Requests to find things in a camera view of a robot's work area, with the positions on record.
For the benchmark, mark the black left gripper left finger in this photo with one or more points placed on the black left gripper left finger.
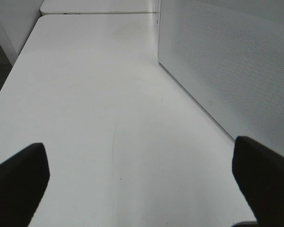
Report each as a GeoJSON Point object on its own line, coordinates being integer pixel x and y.
{"type": "Point", "coordinates": [24, 178]}

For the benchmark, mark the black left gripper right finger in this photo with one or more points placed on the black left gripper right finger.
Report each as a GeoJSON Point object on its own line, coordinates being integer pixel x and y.
{"type": "Point", "coordinates": [259, 173]}

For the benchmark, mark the white microwave door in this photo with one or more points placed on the white microwave door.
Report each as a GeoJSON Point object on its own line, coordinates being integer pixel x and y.
{"type": "Point", "coordinates": [229, 55]}

